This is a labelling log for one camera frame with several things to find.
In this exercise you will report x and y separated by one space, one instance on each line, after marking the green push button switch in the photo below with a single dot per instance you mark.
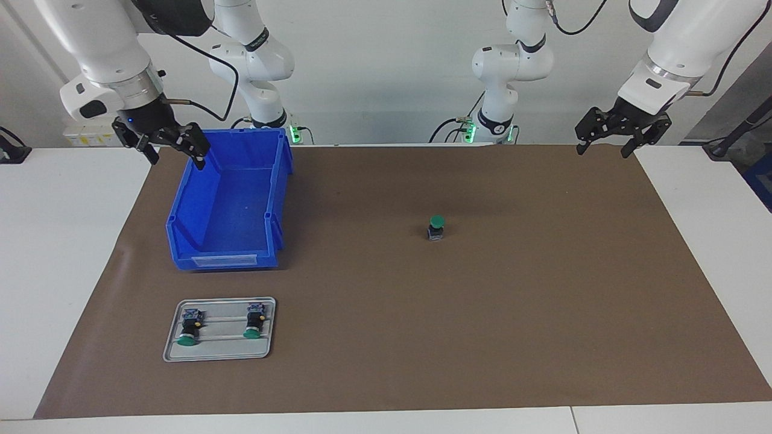
189 330
436 222
254 322

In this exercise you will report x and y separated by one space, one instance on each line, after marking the grey metal tray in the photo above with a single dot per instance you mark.
220 346

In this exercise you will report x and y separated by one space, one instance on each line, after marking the black clamp mount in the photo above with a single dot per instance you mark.
12 154

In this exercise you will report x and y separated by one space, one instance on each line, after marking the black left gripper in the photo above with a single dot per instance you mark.
634 114

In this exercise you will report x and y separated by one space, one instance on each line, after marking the brown table mat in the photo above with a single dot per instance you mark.
482 325

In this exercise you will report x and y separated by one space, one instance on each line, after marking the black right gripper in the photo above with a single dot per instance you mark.
151 117

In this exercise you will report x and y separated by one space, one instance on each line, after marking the blue crate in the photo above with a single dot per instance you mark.
761 184

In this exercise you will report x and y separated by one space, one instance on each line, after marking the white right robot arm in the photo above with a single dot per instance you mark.
96 36

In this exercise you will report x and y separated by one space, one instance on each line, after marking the white wall outlet box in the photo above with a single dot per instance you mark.
84 135

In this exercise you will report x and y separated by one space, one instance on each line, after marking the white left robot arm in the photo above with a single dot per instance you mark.
512 60

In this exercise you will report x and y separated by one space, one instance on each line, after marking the blue plastic storage bin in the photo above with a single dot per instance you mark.
229 205

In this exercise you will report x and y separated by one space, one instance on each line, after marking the black stand pole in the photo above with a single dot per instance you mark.
733 135

